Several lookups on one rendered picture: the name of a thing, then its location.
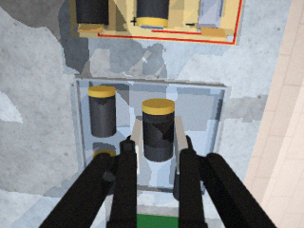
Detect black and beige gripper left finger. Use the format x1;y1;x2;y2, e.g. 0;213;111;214
38;116;143;228

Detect black battery with gold top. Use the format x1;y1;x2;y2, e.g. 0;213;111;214
173;167;180;201
75;0;109;25
136;0;169;28
88;85;117;138
92;149;117;196
142;98;175;162

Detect green open-top box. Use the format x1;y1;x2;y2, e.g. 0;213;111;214
137;213;178;228

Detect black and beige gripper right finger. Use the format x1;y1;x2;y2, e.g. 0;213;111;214
174;116;277;228

